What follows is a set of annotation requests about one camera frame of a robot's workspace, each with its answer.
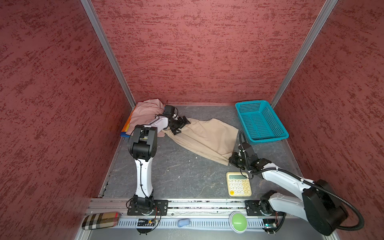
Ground pink shorts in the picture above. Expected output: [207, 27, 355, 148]
[129, 99, 165, 134]

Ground teal plastic basket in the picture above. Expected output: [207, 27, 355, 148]
[235, 100, 289, 145]

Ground beige shorts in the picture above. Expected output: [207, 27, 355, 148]
[163, 118, 239, 166]

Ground rainbow striped shorts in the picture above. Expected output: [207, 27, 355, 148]
[120, 114, 132, 138]

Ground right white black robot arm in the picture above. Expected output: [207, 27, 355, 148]
[229, 151, 349, 236]

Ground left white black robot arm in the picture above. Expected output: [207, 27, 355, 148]
[128, 115, 191, 216]

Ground cream yellow calculator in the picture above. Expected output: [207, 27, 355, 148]
[226, 172, 252, 197]

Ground green round push button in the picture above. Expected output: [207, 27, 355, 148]
[229, 212, 248, 234]

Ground right small circuit board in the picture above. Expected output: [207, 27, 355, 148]
[262, 219, 279, 235]

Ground small circuit board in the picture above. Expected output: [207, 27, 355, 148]
[262, 219, 279, 235]
[136, 219, 158, 235]

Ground black remote device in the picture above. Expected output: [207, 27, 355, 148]
[299, 210, 324, 221]

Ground small blue grey eraser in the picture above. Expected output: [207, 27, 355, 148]
[177, 219, 191, 228]

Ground left small circuit board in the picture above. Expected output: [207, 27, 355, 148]
[136, 219, 158, 235]

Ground plaid glasses case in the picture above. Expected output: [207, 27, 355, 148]
[82, 212, 120, 230]

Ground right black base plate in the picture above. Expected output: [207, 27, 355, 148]
[245, 200, 284, 217]

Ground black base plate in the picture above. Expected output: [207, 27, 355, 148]
[245, 200, 284, 217]
[127, 200, 169, 216]

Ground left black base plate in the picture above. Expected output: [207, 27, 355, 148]
[127, 200, 169, 216]

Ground aluminium front rail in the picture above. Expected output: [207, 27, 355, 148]
[75, 198, 340, 240]

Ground black corrugated cable hose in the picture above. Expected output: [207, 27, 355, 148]
[238, 130, 366, 232]

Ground right aluminium corner post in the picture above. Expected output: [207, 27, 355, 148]
[270, 0, 338, 109]

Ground aluminium corner post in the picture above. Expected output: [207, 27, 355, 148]
[270, 0, 338, 109]
[81, 0, 136, 110]

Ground left aluminium corner post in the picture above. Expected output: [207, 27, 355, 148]
[81, 0, 136, 110]

